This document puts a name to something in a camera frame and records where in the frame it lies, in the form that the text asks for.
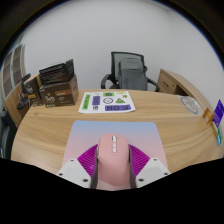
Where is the white sticker sheet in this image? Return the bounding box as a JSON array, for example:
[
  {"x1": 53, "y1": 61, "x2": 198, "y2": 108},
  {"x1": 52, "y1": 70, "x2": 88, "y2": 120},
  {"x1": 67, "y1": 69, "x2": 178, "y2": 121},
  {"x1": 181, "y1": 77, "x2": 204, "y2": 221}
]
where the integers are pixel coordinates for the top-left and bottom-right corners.
[{"x1": 78, "y1": 91, "x2": 137, "y2": 115}]

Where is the black mesh office chair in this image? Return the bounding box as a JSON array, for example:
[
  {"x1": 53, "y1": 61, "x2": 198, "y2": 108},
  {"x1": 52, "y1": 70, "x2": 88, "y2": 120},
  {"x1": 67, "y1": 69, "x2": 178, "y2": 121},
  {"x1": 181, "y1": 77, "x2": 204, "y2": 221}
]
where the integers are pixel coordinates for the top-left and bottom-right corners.
[{"x1": 100, "y1": 51, "x2": 161, "y2": 93}]

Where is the pink computer mouse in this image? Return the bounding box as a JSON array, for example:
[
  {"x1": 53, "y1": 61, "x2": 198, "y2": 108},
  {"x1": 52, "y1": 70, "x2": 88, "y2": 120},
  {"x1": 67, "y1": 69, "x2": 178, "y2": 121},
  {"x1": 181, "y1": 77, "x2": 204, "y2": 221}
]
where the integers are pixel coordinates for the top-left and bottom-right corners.
[{"x1": 96, "y1": 133, "x2": 131, "y2": 187}]

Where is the tall brown cardboard box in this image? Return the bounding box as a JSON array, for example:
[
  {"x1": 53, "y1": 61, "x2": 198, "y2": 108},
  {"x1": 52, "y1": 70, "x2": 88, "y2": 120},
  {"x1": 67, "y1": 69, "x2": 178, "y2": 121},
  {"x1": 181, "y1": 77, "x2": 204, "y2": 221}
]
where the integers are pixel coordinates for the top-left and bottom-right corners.
[{"x1": 24, "y1": 77, "x2": 44, "y2": 108}]

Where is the purple standing card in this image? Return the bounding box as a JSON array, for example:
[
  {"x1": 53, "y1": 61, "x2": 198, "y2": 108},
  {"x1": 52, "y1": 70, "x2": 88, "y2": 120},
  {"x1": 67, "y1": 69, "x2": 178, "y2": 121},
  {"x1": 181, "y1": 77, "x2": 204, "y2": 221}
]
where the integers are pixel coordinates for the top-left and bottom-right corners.
[{"x1": 212, "y1": 98, "x2": 224, "y2": 128}]

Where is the black cardboard box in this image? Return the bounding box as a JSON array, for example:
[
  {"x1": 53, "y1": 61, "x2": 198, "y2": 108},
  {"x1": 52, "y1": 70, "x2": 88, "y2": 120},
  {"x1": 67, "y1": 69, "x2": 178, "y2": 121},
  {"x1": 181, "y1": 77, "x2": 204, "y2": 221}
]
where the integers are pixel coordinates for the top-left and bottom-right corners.
[{"x1": 38, "y1": 58, "x2": 75, "y2": 87}]

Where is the small teal card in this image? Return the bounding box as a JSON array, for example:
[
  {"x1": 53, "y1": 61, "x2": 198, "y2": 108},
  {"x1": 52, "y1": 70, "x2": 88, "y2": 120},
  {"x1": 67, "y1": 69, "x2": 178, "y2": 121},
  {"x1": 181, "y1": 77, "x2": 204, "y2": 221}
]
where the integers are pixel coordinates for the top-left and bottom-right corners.
[{"x1": 214, "y1": 125, "x2": 223, "y2": 147}]

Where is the round white disc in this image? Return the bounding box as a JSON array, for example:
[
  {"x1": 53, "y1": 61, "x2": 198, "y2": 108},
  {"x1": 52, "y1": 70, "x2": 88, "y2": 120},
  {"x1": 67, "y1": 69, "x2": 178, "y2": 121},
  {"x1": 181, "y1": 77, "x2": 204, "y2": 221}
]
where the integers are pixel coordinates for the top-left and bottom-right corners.
[{"x1": 179, "y1": 95, "x2": 200, "y2": 115}]

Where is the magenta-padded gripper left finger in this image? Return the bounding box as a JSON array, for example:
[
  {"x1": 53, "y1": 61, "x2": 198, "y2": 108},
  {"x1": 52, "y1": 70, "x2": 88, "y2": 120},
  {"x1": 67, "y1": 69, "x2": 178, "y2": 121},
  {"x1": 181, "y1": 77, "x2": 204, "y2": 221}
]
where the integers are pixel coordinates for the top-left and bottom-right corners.
[{"x1": 56, "y1": 143, "x2": 100, "y2": 189}]

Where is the wide brown cardboard box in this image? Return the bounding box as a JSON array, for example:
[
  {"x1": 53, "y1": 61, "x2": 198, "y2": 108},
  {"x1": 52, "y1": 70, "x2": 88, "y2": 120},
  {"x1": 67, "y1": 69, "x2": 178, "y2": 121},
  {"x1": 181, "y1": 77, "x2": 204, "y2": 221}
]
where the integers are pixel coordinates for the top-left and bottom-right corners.
[{"x1": 38, "y1": 73, "x2": 80, "y2": 108}]

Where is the small orange box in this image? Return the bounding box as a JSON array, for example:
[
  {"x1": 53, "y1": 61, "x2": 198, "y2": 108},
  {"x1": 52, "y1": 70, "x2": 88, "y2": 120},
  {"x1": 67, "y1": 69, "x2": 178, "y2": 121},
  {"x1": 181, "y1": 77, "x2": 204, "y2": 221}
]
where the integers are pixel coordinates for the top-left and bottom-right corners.
[{"x1": 202, "y1": 107, "x2": 216, "y2": 125}]

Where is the pink and blue mouse pad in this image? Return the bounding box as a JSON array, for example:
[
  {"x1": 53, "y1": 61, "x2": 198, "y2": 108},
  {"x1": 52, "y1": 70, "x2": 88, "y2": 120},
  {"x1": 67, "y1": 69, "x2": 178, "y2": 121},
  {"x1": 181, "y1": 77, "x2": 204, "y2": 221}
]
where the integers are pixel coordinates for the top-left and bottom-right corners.
[{"x1": 61, "y1": 120, "x2": 169, "y2": 192}]

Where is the grey backpack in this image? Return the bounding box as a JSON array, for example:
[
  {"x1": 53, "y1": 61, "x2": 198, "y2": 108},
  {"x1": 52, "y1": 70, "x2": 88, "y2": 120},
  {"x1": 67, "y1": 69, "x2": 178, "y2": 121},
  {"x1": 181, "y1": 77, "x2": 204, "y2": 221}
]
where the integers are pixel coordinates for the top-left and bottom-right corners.
[{"x1": 116, "y1": 58, "x2": 149, "y2": 92}]

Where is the wooden side cabinet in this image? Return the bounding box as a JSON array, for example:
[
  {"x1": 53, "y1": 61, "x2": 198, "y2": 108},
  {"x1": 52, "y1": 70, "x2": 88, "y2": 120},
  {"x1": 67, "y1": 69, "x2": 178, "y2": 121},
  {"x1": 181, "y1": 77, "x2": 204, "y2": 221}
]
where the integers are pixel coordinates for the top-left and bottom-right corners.
[{"x1": 156, "y1": 68, "x2": 208, "y2": 111}]

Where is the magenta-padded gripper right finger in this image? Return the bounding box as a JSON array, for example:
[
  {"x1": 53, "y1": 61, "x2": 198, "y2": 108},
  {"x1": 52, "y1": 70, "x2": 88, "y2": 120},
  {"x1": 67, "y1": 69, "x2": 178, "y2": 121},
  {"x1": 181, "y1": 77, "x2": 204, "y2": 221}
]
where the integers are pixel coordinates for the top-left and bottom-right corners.
[{"x1": 127, "y1": 143, "x2": 172, "y2": 189}]

